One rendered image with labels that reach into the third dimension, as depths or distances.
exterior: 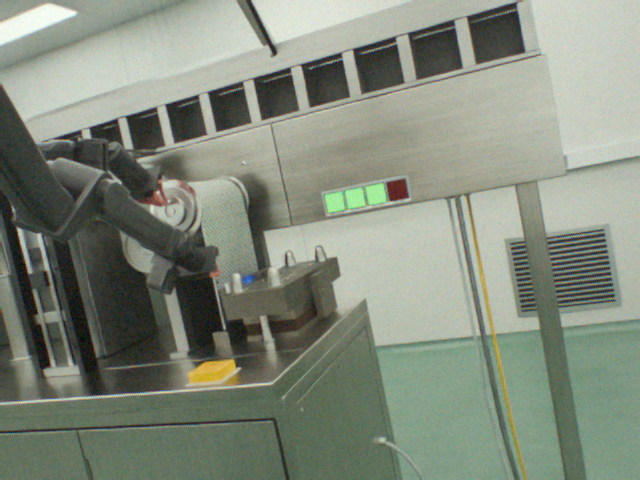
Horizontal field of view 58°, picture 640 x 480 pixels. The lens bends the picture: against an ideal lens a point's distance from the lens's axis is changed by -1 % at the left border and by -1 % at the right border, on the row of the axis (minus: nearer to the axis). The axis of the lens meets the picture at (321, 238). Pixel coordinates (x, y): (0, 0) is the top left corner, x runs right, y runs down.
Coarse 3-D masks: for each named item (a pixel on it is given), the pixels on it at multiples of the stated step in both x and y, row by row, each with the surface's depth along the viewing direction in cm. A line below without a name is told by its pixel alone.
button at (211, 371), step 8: (224, 360) 118; (232, 360) 118; (200, 368) 116; (208, 368) 115; (216, 368) 114; (224, 368) 114; (232, 368) 117; (192, 376) 114; (200, 376) 113; (208, 376) 113; (216, 376) 112; (224, 376) 114
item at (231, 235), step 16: (208, 224) 142; (224, 224) 149; (240, 224) 157; (208, 240) 141; (224, 240) 148; (240, 240) 156; (224, 256) 147; (240, 256) 155; (224, 272) 146; (240, 272) 153
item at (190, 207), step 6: (168, 192) 140; (174, 192) 139; (180, 192) 139; (186, 192) 139; (186, 198) 138; (186, 204) 139; (192, 204) 138; (156, 210) 142; (192, 210) 138; (156, 216) 142; (186, 216) 139; (192, 216) 139; (186, 222) 139; (192, 222) 139; (180, 228) 140; (186, 228) 140; (198, 228) 147
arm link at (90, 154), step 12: (48, 144) 110; (60, 144) 111; (72, 144) 112; (84, 144) 114; (96, 144) 115; (48, 156) 110; (60, 156) 111; (72, 156) 113; (84, 156) 114; (96, 156) 115; (96, 168) 116
